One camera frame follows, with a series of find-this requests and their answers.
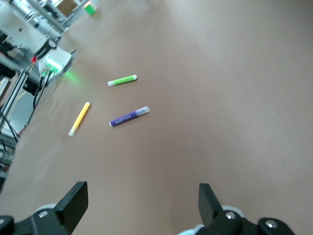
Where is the black base power cable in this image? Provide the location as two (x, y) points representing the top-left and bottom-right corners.
(32, 70), (53, 110)

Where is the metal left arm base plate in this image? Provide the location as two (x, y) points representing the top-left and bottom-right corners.
(36, 47), (77, 83)

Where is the yellow marker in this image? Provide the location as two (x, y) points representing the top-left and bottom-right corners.
(68, 101), (91, 137)

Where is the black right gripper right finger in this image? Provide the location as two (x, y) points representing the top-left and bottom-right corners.
(198, 183), (260, 235)

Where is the cardboard box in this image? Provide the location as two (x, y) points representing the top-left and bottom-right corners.
(57, 0), (82, 13)

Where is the aluminium table edge profile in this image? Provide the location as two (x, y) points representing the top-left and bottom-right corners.
(0, 69), (30, 134)

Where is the green box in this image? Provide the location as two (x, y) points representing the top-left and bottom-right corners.
(84, 0), (99, 16)

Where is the green marker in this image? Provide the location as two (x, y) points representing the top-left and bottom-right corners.
(107, 74), (138, 87)

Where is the purple marker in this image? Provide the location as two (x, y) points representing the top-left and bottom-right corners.
(109, 106), (150, 127)

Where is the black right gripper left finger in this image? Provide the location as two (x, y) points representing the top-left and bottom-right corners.
(17, 181), (89, 235)

